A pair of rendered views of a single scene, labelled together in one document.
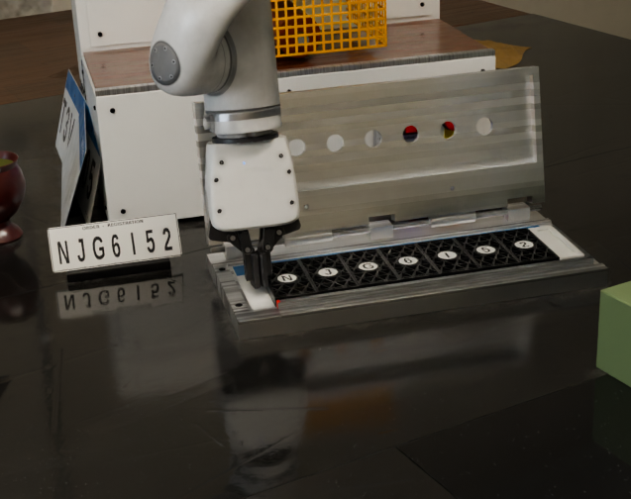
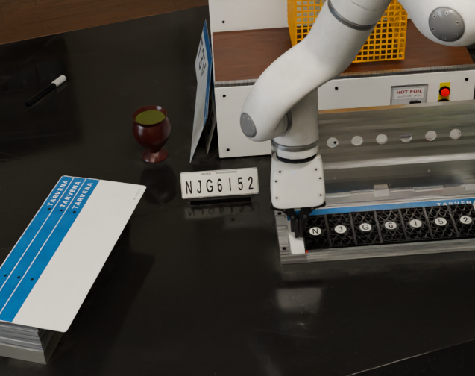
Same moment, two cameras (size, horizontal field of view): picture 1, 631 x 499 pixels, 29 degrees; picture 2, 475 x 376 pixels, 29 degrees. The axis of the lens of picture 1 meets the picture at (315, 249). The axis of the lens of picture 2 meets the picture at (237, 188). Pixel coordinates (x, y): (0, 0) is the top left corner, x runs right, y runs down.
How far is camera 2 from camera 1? 63 cm
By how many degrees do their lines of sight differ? 19
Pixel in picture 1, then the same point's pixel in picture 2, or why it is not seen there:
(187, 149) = not seen: hidden behind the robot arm
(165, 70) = (247, 130)
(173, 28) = (253, 110)
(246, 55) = (297, 118)
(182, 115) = not seen: hidden behind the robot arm
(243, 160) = (292, 171)
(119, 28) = (236, 18)
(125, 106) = (232, 93)
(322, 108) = (350, 120)
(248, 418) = (276, 339)
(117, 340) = (213, 261)
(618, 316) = not seen: outside the picture
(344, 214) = (358, 183)
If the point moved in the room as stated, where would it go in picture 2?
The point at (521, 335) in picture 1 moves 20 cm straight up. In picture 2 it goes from (447, 293) to (457, 209)
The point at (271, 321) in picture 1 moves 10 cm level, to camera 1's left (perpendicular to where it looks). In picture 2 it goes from (301, 264) to (249, 259)
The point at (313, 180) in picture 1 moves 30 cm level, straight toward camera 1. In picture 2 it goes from (341, 161) to (324, 262)
